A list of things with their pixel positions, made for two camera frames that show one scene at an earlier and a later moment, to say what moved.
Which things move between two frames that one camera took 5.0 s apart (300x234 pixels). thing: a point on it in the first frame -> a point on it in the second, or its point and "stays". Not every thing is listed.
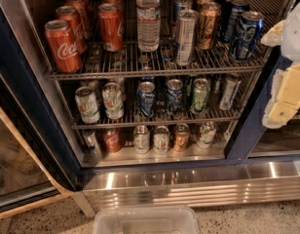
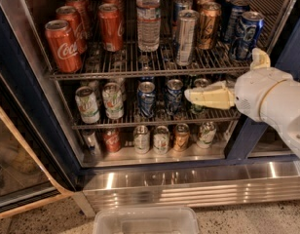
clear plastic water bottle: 148,18 stays
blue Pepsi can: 243,40 stays
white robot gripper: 295,33 -> 255,93
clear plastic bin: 146,219 stays
